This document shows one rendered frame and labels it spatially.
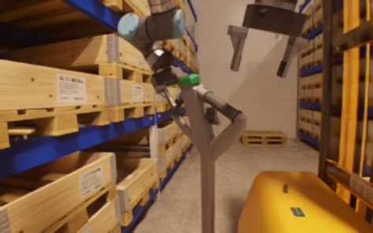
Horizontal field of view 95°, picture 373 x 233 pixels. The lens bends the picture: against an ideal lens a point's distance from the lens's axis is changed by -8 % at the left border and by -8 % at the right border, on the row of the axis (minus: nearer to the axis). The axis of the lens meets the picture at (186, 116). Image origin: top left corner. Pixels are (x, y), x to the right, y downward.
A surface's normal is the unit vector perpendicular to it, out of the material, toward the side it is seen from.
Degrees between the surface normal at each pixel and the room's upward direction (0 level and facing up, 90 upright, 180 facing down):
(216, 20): 90
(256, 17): 114
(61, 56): 90
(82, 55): 90
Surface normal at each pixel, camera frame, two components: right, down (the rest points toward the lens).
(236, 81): -0.21, 0.10
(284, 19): 0.09, 0.48
